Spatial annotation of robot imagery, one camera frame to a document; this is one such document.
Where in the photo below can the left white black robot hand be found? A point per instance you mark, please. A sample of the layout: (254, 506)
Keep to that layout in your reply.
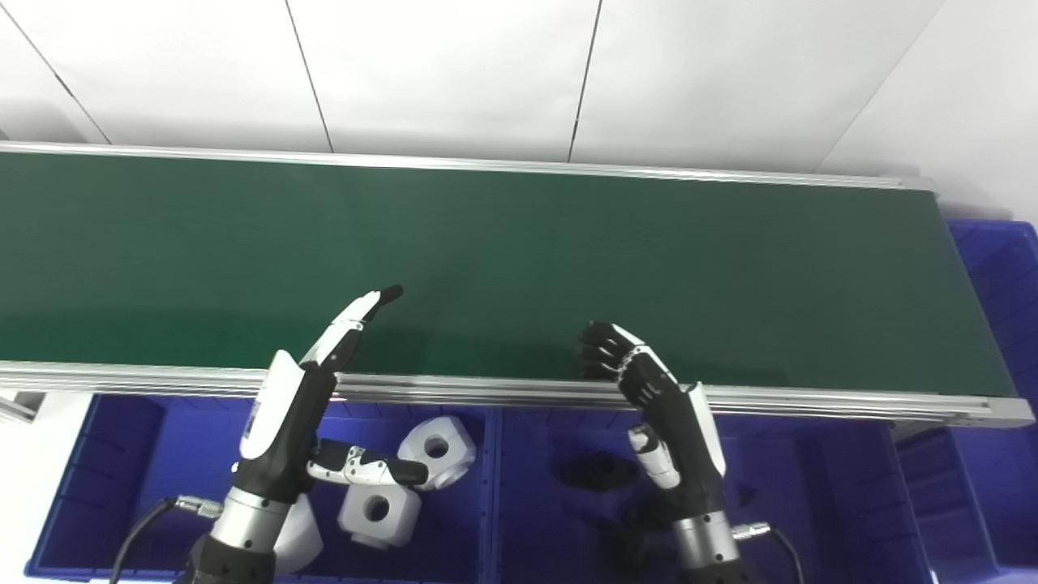
(284, 422)

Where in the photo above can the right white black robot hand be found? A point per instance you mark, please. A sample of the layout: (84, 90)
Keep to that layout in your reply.
(681, 438)

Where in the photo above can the white cube part with hole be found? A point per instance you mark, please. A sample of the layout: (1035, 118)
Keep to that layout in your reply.
(300, 535)
(442, 442)
(377, 519)

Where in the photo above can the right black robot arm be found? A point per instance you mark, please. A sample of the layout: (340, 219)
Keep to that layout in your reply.
(709, 547)

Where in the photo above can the blue bin with black parts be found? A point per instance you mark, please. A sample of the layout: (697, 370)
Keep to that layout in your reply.
(827, 503)

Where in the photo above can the green conveyor belt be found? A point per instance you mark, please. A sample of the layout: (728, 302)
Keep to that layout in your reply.
(122, 377)
(527, 259)

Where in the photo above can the blue bin with white parts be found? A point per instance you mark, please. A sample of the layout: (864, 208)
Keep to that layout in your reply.
(122, 487)

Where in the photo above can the aluminium conveyor leg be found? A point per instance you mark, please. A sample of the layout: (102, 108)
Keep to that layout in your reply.
(18, 407)

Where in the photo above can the large blue bin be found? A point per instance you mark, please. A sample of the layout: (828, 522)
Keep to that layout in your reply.
(1005, 324)

